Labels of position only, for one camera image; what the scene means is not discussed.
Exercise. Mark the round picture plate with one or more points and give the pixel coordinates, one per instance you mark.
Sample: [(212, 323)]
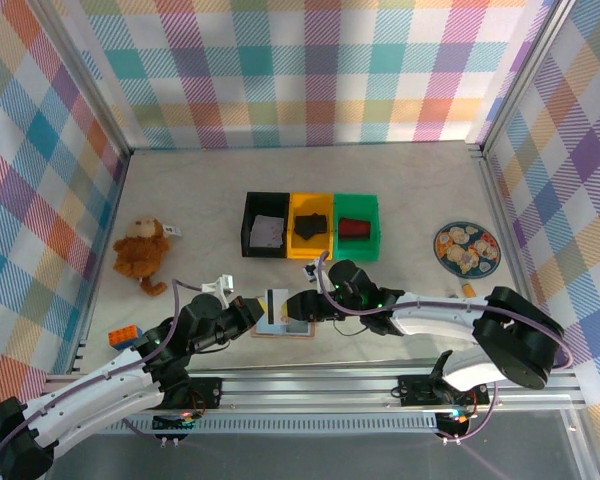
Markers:
[(467, 247)]

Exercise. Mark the black cards pile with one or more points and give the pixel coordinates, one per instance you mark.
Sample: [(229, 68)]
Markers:
[(310, 226)]

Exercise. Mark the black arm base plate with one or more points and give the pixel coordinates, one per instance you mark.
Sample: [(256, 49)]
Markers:
[(415, 390), (207, 392)]

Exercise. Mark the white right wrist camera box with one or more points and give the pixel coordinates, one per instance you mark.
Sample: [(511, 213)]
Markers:
[(311, 270)]

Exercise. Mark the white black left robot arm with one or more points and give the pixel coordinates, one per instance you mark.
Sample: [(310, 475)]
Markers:
[(95, 400)]

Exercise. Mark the orange blue toy brick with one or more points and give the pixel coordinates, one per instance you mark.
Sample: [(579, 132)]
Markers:
[(125, 337)]

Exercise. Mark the pink card holder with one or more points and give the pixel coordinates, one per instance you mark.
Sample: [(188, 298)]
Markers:
[(300, 329)]

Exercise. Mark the small controller circuit board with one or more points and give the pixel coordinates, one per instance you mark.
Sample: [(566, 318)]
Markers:
[(455, 422), (172, 422)]

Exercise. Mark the red cards pile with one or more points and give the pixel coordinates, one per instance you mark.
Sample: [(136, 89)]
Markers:
[(354, 229)]

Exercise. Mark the white card with black stripe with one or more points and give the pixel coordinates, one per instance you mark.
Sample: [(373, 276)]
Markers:
[(280, 300)]

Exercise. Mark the aluminium side rail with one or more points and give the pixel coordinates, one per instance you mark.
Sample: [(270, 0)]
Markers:
[(511, 240), (100, 260)]

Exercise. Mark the aluminium frame post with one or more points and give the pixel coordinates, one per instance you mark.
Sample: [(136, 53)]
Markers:
[(522, 75), (91, 82)]

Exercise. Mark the brown plush monkey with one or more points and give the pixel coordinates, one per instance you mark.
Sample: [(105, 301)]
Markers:
[(140, 250)]

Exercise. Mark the black plastic bin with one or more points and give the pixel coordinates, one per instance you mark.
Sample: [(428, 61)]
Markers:
[(247, 201)]

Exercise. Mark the long aluminium mounting rail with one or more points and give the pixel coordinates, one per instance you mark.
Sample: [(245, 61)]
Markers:
[(305, 392)]

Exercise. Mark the pale lilac cards pile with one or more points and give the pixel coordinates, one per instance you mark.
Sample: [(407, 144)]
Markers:
[(267, 232)]

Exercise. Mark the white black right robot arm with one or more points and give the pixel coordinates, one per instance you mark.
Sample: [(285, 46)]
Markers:
[(440, 312)]

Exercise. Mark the small yellow object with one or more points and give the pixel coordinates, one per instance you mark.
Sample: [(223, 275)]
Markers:
[(469, 290)]

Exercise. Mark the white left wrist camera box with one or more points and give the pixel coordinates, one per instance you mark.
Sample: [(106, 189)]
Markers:
[(220, 287)]

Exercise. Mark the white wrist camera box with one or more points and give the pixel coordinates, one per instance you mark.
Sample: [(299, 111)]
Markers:
[(311, 270), (220, 287)]

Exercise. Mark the yellow plastic bin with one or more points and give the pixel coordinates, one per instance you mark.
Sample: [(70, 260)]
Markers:
[(305, 201)]

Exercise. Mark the green plastic bin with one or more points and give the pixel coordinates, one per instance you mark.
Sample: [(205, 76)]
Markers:
[(355, 202)]

